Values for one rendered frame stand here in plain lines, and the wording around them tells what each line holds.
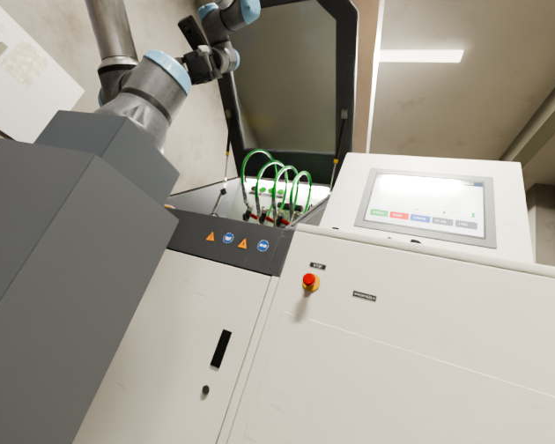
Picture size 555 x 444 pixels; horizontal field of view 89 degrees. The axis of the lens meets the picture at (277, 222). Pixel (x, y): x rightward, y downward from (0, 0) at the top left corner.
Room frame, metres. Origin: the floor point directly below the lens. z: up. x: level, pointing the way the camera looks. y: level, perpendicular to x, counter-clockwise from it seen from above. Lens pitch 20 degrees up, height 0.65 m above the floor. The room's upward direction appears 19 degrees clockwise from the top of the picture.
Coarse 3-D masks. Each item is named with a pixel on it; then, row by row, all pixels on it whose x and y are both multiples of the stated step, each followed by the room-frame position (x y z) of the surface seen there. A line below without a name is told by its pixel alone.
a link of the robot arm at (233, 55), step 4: (220, 44) 0.70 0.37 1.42; (224, 44) 0.70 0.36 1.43; (228, 44) 0.71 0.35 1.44; (224, 48) 0.71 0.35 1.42; (228, 48) 0.72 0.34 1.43; (232, 48) 0.73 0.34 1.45; (228, 52) 0.72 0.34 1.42; (232, 52) 0.73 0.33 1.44; (236, 52) 0.76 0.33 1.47; (228, 56) 0.71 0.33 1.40; (232, 56) 0.73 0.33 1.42; (236, 56) 0.75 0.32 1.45; (232, 60) 0.73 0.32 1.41; (236, 60) 0.76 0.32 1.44; (232, 64) 0.75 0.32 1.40; (236, 64) 0.77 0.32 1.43; (228, 68) 0.74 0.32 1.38; (232, 68) 0.76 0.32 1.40; (236, 68) 0.80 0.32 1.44; (224, 72) 0.76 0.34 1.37
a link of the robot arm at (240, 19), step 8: (216, 0) 0.56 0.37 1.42; (224, 0) 0.56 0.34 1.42; (232, 0) 0.56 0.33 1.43; (240, 0) 0.56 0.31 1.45; (248, 0) 0.56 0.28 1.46; (256, 0) 0.58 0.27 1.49; (224, 8) 0.58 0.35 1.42; (232, 8) 0.58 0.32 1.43; (240, 8) 0.58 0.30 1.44; (248, 8) 0.57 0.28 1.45; (256, 8) 0.59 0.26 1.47; (224, 16) 0.62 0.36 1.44; (232, 16) 0.60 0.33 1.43; (240, 16) 0.60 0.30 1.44; (248, 16) 0.59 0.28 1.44; (256, 16) 0.60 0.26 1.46; (224, 24) 0.64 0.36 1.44; (232, 24) 0.63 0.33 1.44; (240, 24) 0.63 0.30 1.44; (248, 24) 0.63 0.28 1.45
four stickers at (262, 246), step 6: (210, 234) 0.99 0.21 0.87; (216, 234) 0.97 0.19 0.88; (228, 234) 0.95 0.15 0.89; (234, 234) 0.94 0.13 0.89; (210, 240) 0.98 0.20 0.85; (222, 240) 0.96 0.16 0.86; (228, 240) 0.95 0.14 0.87; (240, 240) 0.93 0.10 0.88; (246, 240) 0.92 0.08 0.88; (264, 240) 0.89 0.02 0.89; (240, 246) 0.93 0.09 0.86; (246, 246) 0.92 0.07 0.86; (258, 246) 0.90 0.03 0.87; (264, 246) 0.89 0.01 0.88
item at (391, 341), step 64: (512, 192) 0.86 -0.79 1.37; (320, 256) 0.81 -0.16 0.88; (384, 256) 0.73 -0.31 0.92; (512, 256) 0.80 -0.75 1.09; (320, 320) 0.79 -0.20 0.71; (384, 320) 0.72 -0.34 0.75; (448, 320) 0.66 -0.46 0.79; (512, 320) 0.61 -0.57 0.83; (256, 384) 0.84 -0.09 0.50; (320, 384) 0.77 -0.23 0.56; (384, 384) 0.71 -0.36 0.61; (448, 384) 0.65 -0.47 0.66; (512, 384) 0.61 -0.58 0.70
